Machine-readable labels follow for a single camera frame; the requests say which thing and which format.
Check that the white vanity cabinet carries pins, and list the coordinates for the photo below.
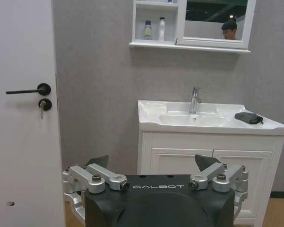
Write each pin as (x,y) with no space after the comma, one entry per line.
(213,151)

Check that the dark grey towel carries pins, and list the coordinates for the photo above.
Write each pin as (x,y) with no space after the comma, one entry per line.
(247,117)

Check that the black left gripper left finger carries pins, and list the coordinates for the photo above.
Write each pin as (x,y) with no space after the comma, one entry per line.
(85,175)

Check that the white vanity cabinet door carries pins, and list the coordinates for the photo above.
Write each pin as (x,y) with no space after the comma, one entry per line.
(255,179)
(175,160)

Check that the black door lock with key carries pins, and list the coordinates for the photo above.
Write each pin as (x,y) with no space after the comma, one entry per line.
(44,104)

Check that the chrome faucet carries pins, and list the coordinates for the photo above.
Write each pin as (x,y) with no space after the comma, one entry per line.
(194,100)

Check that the white ceramic washbasin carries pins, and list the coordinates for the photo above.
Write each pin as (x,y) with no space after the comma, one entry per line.
(203,119)

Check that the white wall cabinet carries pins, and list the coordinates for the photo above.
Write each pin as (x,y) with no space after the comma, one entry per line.
(156,26)

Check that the cabinet mirror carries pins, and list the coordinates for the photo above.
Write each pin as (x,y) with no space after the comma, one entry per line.
(213,20)

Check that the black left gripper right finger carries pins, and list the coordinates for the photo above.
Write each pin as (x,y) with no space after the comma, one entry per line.
(224,176)

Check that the white bottle with black cap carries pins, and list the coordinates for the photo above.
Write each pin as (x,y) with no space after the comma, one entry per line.
(161,29)

